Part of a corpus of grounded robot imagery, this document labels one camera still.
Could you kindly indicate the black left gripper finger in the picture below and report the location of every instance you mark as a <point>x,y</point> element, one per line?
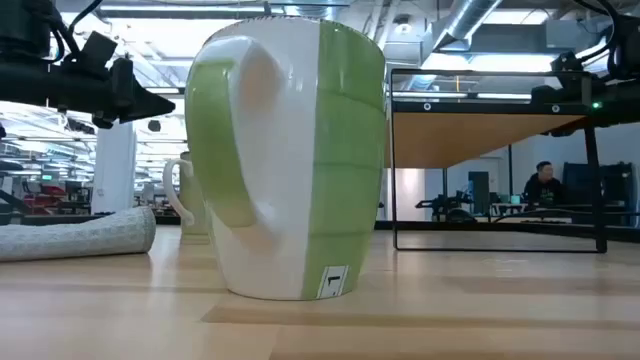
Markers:
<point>150,105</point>

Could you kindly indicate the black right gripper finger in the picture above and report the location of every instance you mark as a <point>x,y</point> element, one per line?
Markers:
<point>542,94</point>

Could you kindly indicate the pale cream mug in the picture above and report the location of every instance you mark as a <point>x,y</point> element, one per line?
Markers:
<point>187,192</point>

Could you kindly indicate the green and white mug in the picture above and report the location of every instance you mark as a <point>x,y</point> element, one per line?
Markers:
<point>300,165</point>

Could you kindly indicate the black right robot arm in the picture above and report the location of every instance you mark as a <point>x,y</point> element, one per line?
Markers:
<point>622,100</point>

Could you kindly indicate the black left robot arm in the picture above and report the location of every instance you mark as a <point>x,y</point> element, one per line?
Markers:
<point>35,82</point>

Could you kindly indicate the white square pillar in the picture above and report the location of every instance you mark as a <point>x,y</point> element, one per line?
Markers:
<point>114,170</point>

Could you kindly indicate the person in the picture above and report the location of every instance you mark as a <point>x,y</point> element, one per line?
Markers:
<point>542,187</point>

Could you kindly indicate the black background cabinet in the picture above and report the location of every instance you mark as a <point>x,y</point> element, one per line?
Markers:
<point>612,192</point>

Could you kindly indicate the grey folded cloth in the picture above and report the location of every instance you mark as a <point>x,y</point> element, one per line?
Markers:
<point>85,235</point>

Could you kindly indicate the wooden shelf with black frame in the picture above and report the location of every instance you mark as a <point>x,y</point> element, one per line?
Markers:
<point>475,137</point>

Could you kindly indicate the silver ventilation duct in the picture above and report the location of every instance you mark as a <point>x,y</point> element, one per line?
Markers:
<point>462,22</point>

